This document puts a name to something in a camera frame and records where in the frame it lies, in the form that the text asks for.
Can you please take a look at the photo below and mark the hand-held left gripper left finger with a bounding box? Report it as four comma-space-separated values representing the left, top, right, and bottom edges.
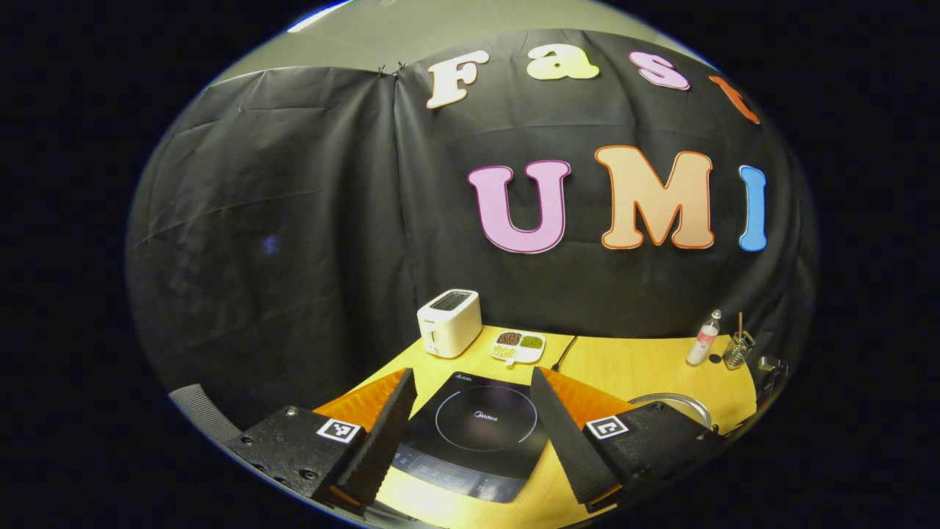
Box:
224, 367, 418, 515

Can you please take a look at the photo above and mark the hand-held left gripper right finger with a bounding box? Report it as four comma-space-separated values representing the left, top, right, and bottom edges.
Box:
529, 366, 728, 513

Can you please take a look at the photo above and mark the black induction cooktop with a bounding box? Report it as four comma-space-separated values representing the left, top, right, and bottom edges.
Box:
389, 371, 552, 504

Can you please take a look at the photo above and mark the stainless steel pot black handle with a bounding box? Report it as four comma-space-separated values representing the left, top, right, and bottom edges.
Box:
628, 393, 713, 433

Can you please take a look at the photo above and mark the clear plastic bottle pink label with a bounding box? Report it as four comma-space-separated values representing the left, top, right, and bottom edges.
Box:
687, 309, 723, 366

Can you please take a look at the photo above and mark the white sectioned dish with beans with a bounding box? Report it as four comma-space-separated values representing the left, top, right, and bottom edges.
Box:
488, 330, 546, 367

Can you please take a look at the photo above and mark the white toaster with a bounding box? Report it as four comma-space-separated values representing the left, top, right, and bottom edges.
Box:
416, 289, 483, 359

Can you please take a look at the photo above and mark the grey ribbed strip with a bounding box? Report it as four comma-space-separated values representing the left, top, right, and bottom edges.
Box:
167, 384, 242, 445

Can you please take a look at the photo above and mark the black backdrop cloth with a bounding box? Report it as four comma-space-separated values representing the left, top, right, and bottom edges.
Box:
125, 29, 820, 434

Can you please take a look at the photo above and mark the metal wire basket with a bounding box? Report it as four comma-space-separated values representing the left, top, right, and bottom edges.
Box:
723, 331, 756, 370

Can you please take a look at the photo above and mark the black power cable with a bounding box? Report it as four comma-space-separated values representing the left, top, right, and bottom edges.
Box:
549, 336, 579, 373

